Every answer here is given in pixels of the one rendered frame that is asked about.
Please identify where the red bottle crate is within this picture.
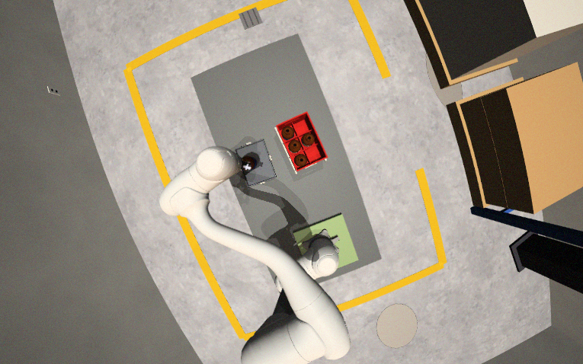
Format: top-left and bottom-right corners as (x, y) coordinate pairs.
(277, 112), (326, 171)

